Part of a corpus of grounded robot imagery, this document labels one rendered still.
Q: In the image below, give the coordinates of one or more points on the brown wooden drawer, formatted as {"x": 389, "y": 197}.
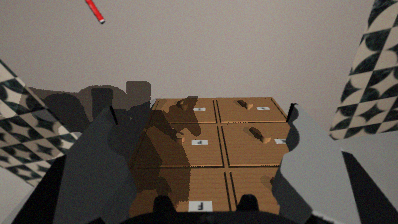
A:
{"x": 248, "y": 146}
{"x": 179, "y": 147}
{"x": 188, "y": 191}
{"x": 184, "y": 111}
{"x": 254, "y": 110}
{"x": 257, "y": 183}

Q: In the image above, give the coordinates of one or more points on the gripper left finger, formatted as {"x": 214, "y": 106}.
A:
{"x": 89, "y": 184}

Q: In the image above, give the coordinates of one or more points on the brown wooden chest of drawers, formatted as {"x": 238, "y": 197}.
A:
{"x": 225, "y": 168}

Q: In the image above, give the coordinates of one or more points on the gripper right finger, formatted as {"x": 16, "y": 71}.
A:
{"x": 317, "y": 182}

